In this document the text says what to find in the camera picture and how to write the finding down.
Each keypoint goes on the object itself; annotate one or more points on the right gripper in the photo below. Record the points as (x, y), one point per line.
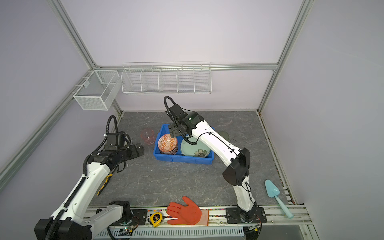
(174, 130)

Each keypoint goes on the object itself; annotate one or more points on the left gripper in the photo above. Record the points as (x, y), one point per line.
(134, 153)

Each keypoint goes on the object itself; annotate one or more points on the pink transparent cup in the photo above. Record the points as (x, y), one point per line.
(148, 136)

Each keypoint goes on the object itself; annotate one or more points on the mint green flower plate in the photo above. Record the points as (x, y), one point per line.
(199, 150)

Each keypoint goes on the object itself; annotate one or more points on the purple striped bowl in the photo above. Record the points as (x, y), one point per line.
(173, 152)

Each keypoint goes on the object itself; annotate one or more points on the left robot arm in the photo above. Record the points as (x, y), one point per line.
(68, 221)

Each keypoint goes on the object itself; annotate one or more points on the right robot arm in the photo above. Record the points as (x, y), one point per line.
(236, 160)

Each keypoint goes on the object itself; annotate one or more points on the blue plastic bin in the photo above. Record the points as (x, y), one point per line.
(179, 157)

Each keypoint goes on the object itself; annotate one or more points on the green transparent cup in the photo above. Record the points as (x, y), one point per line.
(224, 135)

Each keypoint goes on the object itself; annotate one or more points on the yellow tape measure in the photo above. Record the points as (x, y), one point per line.
(155, 219)

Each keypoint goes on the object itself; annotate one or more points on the white mesh basket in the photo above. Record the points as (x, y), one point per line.
(99, 90)

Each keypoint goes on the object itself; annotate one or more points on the red rubber glove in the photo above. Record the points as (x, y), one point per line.
(188, 214)

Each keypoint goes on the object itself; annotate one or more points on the light blue spatula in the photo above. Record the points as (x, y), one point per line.
(273, 192)

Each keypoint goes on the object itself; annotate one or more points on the yellow handled pliers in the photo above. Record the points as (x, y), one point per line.
(106, 182)

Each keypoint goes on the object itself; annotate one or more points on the white wire wall rack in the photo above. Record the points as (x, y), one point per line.
(167, 78)

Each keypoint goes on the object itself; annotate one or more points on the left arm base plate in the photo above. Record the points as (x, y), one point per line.
(137, 217)

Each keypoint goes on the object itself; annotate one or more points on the white vented rail cover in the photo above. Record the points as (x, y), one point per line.
(146, 233)

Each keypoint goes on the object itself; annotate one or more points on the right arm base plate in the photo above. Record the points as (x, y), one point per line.
(238, 216)

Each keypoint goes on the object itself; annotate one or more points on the aluminium frame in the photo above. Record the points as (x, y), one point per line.
(42, 64)

